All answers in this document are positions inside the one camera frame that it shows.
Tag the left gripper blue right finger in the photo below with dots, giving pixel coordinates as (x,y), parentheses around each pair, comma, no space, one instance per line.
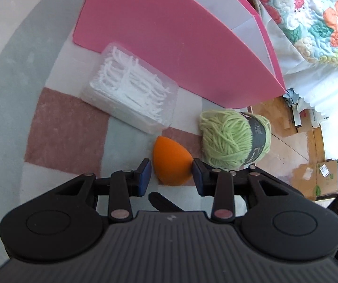
(204,178)

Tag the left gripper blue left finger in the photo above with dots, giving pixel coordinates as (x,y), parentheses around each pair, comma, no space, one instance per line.
(144,172)

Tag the orange makeup sponge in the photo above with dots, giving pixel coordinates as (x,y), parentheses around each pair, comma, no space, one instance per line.
(172,162)

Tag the green yarn ball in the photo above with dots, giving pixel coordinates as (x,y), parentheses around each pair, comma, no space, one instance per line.
(231,139)

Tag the clear floss pick box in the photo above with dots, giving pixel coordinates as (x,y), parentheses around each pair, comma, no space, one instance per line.
(128,88)

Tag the white bed skirt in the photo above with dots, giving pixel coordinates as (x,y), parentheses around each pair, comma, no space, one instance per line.
(316,83)

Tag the checkered rug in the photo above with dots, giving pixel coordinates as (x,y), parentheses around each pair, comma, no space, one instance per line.
(48,135)

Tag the pink cardboard box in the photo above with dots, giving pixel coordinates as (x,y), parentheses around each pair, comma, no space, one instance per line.
(217,49)

